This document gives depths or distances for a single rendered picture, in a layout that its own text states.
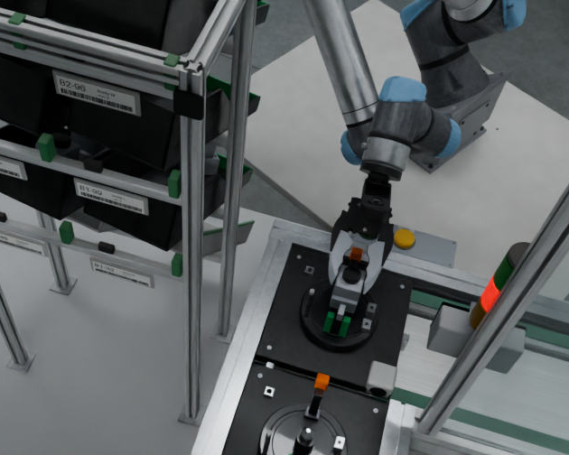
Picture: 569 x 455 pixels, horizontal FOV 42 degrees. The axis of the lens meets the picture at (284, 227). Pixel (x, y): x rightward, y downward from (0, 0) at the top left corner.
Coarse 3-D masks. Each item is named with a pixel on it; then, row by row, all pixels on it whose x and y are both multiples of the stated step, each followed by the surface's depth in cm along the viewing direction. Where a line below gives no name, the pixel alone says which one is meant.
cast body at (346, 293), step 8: (344, 272) 121; (352, 272) 121; (360, 272) 122; (336, 280) 121; (344, 280) 121; (352, 280) 120; (360, 280) 121; (336, 288) 121; (344, 288) 120; (352, 288) 120; (360, 288) 121; (336, 296) 123; (344, 296) 122; (352, 296) 121; (336, 304) 124; (344, 304) 123; (352, 304) 122; (352, 312) 124
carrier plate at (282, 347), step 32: (288, 256) 139; (320, 256) 139; (288, 288) 135; (384, 288) 137; (288, 320) 131; (384, 320) 133; (256, 352) 126; (288, 352) 127; (320, 352) 128; (352, 352) 128; (384, 352) 129; (352, 384) 125
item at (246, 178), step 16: (112, 160) 100; (128, 160) 105; (224, 160) 120; (144, 176) 111; (160, 176) 113; (208, 176) 117; (224, 176) 119; (208, 192) 102; (224, 192) 110; (96, 208) 98; (112, 208) 97; (160, 208) 94; (176, 208) 93; (208, 208) 105; (112, 224) 98; (128, 224) 97; (144, 224) 96; (160, 224) 95; (176, 224) 95; (144, 240) 97; (160, 240) 96; (176, 240) 98
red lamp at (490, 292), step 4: (492, 276) 93; (492, 280) 93; (488, 284) 94; (492, 284) 92; (488, 288) 94; (492, 288) 92; (496, 288) 92; (484, 292) 95; (488, 292) 94; (492, 292) 93; (496, 292) 92; (484, 296) 95; (488, 296) 94; (492, 296) 93; (496, 296) 92; (484, 300) 95; (488, 300) 94; (492, 300) 93; (484, 304) 95; (488, 304) 94; (484, 308) 95; (488, 308) 95
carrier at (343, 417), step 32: (256, 384) 123; (288, 384) 123; (256, 416) 119; (288, 416) 118; (320, 416) 119; (352, 416) 121; (384, 416) 122; (224, 448) 116; (256, 448) 116; (288, 448) 115; (320, 448) 115; (352, 448) 118
